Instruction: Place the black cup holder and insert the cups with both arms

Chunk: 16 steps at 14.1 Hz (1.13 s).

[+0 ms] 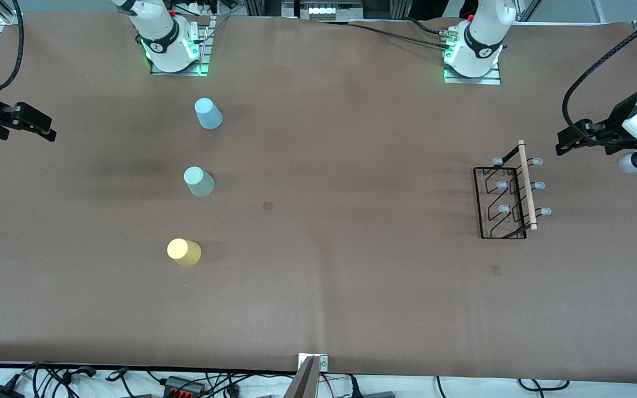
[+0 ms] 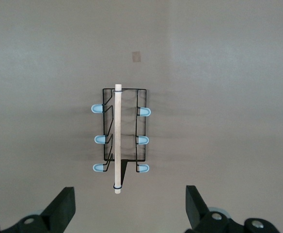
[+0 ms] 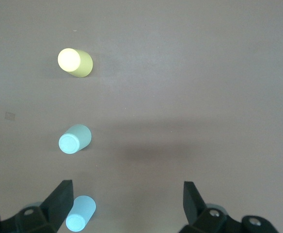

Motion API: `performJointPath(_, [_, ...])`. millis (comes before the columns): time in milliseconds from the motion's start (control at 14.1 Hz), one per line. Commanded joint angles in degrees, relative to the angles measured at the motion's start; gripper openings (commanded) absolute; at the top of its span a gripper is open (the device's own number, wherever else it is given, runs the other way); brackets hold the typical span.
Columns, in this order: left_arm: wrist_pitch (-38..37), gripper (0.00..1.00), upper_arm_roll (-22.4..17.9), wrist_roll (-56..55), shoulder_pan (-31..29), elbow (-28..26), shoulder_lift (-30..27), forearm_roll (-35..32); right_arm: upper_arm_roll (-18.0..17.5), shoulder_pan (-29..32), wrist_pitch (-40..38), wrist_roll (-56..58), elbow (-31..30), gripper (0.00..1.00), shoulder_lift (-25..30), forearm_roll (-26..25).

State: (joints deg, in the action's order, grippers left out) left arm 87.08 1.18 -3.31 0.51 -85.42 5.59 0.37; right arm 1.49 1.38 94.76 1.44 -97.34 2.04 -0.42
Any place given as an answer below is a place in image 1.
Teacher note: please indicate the black power adapter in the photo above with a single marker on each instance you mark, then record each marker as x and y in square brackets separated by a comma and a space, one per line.
[0, 392]

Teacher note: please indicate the yellow plastic cup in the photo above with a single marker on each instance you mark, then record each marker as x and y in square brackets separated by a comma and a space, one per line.
[184, 252]

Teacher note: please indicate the white power strip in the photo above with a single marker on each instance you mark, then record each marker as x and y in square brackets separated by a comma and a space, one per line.
[199, 8]

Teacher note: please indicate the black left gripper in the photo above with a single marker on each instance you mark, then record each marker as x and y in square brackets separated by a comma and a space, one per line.
[616, 126]

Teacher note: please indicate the right arm aluminium base plate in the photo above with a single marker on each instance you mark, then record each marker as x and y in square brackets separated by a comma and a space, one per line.
[204, 44]

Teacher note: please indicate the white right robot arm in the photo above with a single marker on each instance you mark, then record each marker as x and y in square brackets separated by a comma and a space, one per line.
[163, 38]

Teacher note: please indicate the light blue plastic cup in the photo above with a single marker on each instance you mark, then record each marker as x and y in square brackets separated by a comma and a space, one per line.
[208, 115]

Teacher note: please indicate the pale green plastic cup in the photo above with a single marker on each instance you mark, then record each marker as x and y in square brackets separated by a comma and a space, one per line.
[199, 182]

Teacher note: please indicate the grey metal camera mount bracket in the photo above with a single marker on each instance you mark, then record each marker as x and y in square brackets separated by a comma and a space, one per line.
[323, 362]

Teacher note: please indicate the grey device with white sockets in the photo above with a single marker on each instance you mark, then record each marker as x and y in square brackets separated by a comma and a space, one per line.
[321, 11]

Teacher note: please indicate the black orange connector box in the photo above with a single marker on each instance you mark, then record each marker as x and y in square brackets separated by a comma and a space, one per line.
[183, 386]

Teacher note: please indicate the brown table cover sheet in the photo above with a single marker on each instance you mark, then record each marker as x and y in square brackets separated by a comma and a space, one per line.
[351, 304]

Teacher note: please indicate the grey camera mount beam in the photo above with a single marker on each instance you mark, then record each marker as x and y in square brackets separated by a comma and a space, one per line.
[304, 384]

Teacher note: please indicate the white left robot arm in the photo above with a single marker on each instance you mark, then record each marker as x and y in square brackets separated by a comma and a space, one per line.
[481, 38]

